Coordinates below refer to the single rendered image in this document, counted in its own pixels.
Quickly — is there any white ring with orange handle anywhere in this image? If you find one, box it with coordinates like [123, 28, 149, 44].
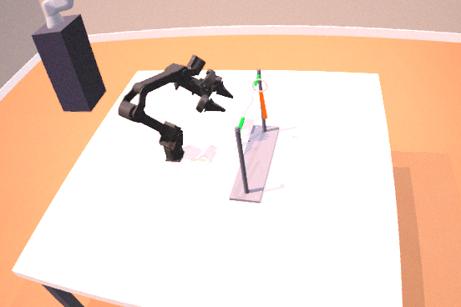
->
[252, 79, 268, 119]

